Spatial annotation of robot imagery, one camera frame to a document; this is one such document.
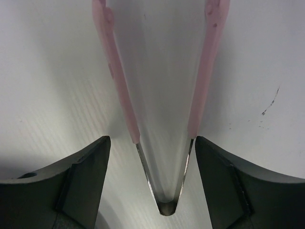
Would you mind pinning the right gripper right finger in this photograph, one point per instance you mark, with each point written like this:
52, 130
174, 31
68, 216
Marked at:
243, 195

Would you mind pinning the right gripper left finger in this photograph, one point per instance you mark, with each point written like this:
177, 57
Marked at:
62, 195

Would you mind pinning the pink steel tongs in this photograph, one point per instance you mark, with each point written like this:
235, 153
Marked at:
161, 54

